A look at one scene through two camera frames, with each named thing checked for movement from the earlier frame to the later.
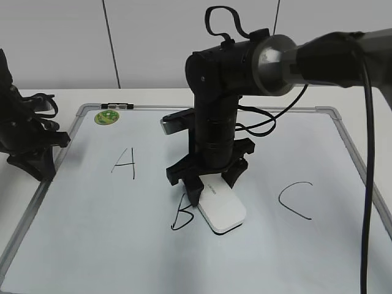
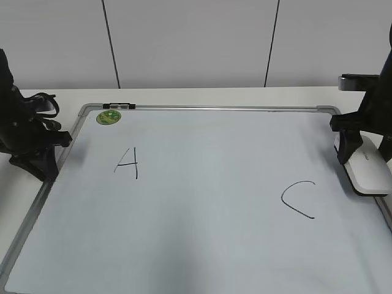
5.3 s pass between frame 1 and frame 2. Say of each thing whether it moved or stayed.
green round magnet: stayed
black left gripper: stayed
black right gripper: moved
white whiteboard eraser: moved
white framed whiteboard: stayed
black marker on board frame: stayed
